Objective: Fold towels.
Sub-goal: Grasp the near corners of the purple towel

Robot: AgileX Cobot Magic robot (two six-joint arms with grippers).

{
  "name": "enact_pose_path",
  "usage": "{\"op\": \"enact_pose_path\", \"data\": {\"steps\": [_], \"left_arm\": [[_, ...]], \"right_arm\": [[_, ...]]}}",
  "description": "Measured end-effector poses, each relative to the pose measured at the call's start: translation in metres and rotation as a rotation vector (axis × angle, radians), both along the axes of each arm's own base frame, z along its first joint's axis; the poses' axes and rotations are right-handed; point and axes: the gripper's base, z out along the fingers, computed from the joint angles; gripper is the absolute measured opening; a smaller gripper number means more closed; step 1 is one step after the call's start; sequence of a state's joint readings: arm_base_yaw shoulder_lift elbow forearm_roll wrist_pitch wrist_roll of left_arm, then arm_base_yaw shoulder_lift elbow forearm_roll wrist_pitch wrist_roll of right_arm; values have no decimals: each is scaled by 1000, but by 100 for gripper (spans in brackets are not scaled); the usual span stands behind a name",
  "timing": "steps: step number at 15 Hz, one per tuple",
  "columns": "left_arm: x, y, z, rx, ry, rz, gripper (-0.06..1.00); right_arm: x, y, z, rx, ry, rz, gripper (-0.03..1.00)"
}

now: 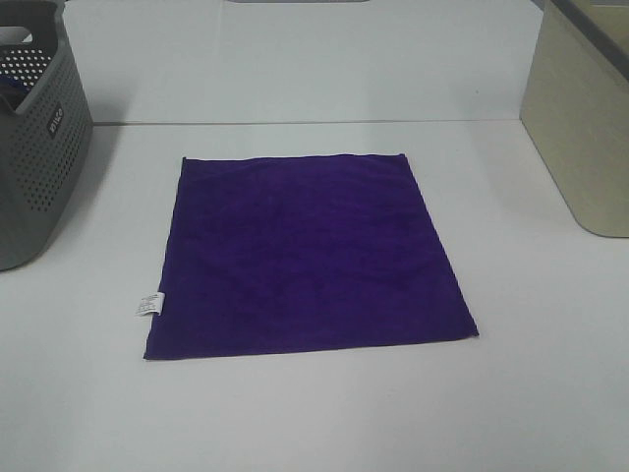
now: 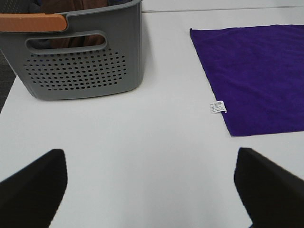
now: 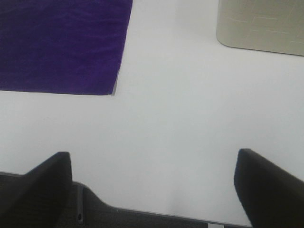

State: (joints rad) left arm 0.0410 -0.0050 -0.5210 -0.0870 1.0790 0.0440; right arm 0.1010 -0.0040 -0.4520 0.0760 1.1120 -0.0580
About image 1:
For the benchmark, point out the purple towel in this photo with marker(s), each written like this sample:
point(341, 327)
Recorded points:
point(277, 255)

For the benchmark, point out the purple cloth inside grey basket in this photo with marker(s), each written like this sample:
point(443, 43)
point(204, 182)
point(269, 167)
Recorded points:
point(13, 91)

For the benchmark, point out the beige plastic basket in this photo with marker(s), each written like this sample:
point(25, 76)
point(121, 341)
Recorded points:
point(575, 109)

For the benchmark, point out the grey perforated plastic basket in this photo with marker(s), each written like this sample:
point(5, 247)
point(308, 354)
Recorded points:
point(44, 142)

